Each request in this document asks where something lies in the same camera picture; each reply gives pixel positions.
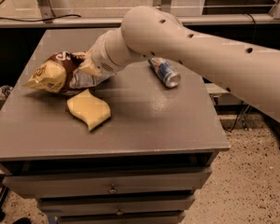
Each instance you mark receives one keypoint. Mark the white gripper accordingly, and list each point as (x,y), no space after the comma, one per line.
(98,57)

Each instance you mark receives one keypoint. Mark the brown chip bag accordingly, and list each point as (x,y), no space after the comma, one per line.
(60,74)

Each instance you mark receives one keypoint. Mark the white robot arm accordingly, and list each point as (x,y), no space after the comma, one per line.
(248,71)

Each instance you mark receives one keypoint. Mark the yellow wavy sponge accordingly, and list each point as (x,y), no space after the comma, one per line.
(90,109)

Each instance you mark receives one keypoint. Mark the blue silver drink can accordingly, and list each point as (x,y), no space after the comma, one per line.
(165,72)

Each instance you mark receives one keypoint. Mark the grey drawer cabinet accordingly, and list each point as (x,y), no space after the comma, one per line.
(150,128)

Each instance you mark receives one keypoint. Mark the top grey drawer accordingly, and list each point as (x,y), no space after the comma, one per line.
(105,183)

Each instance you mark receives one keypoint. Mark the grey drawer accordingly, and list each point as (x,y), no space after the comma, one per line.
(170,217)
(115,205)
(105,183)

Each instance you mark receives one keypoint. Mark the middle grey drawer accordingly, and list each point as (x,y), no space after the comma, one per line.
(115,205)

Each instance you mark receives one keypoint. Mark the bottom grey drawer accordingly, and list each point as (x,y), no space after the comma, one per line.
(170,217)

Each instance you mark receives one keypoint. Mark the metal frame rail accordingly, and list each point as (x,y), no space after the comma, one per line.
(82,22)

